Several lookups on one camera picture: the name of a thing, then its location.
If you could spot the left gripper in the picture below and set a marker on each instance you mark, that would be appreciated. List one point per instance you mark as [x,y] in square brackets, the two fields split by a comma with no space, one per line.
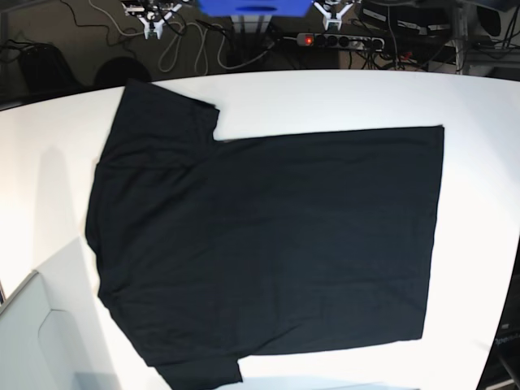
[333,12]

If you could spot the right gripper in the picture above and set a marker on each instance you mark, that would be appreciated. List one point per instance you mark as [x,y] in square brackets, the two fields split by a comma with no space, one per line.
[154,15]

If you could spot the blue box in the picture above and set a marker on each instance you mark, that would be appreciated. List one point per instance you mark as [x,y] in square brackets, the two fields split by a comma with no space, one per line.
[294,8]

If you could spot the black T-shirt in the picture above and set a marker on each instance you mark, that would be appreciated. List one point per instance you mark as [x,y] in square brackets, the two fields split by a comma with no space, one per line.
[210,251]

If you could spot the grey power strip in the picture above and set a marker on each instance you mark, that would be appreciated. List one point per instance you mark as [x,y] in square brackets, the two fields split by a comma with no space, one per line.
[341,42]

